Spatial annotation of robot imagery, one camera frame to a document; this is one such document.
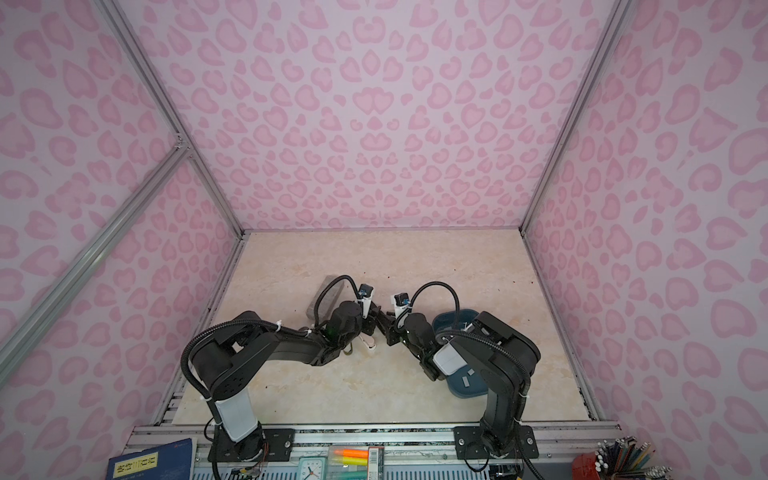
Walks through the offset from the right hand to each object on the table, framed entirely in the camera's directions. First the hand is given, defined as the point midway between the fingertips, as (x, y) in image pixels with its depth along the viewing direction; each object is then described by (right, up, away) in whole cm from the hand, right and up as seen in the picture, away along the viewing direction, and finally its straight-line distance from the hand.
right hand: (385, 315), depth 91 cm
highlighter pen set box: (-7, -31, -20) cm, 38 cm away
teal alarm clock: (-16, -31, -22) cm, 41 cm away
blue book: (-50, -31, -20) cm, 62 cm away
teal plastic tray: (+24, -17, -9) cm, 30 cm away
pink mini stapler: (-5, -7, -3) cm, 9 cm away
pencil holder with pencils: (+49, -24, -29) cm, 62 cm away
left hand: (-2, +4, +1) cm, 5 cm away
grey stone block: (-19, +4, +7) cm, 20 cm away
